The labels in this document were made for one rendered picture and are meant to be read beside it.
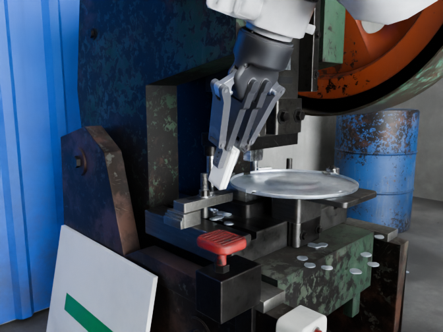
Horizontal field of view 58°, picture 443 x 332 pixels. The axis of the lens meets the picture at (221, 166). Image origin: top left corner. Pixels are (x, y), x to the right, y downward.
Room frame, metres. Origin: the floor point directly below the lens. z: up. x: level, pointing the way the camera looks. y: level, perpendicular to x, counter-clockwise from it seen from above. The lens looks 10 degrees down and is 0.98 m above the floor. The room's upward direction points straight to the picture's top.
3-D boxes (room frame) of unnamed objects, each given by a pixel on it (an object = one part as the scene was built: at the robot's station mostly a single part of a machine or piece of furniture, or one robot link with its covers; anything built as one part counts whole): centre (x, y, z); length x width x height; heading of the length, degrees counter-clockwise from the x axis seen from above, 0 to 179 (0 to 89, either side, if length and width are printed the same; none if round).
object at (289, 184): (0.91, -0.16, 0.78); 0.29 x 0.29 x 0.01
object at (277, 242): (1.00, -0.08, 0.68); 0.45 x 0.30 x 0.06; 134
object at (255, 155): (1.00, -0.08, 0.84); 0.05 x 0.03 x 0.04; 134
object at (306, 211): (0.88, -0.20, 0.72); 0.25 x 0.14 x 0.14; 44
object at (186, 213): (0.88, 0.05, 0.76); 0.17 x 0.06 x 0.10; 134
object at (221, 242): (0.61, 0.00, 0.72); 0.07 x 0.06 x 0.08; 44
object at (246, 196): (1.00, -0.08, 0.76); 0.15 x 0.09 x 0.05; 134
